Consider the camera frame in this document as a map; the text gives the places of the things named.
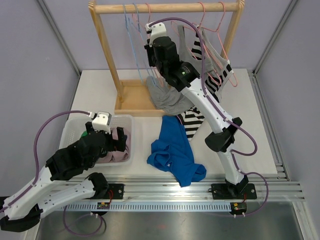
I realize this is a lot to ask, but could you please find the green tank top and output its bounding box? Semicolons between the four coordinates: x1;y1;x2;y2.
81;131;88;137

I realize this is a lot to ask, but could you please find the mauve tank top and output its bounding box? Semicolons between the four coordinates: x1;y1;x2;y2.
97;128;131;164

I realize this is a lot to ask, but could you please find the grey tank top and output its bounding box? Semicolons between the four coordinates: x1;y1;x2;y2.
146;25;212;116

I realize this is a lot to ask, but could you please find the blue tank top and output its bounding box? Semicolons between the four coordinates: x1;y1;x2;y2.
146;116;207;187

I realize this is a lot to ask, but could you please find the light blue wire hanger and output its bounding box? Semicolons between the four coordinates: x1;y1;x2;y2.
122;4;147;85

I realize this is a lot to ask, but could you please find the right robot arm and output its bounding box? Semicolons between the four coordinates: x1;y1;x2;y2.
144;36;249;198

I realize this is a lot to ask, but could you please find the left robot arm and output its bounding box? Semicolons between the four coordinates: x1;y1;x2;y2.
0;122;128;233

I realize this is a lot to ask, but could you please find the black white striped tank top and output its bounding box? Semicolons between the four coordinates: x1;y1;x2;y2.
176;25;234;141

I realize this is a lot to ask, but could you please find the pink hanger under striped top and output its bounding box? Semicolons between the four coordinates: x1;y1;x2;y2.
191;0;238;87

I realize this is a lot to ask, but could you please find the white plastic basket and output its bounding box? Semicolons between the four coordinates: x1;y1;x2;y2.
59;114;135;168

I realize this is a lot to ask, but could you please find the wooden clothes rack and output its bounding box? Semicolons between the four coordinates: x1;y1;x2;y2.
88;0;245;117

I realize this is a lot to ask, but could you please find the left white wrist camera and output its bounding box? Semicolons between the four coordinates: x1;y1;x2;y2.
88;111;112;134

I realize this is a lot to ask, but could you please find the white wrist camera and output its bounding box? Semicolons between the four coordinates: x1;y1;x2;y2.
144;22;168;47
88;111;112;134

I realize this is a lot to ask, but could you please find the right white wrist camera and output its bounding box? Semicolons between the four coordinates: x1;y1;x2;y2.
144;22;168;47

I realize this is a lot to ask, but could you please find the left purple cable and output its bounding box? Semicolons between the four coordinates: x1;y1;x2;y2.
0;110;91;213

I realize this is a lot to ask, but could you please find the purple cable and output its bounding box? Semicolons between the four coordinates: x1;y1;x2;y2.
0;110;91;213
151;17;270;216

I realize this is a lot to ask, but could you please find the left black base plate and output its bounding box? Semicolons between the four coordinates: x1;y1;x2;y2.
88;183;125;200

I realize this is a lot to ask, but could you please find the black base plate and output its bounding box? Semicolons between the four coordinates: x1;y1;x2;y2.
208;183;258;200
88;183;125;200

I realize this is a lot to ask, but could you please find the white slotted cable duct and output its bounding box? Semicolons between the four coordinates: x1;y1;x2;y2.
61;201;231;212

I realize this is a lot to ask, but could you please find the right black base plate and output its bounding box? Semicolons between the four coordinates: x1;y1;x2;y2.
208;183;258;200

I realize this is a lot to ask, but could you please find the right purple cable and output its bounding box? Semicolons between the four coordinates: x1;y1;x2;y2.
151;17;270;216

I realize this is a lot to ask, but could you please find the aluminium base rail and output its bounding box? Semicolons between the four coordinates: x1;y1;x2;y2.
104;173;305;202

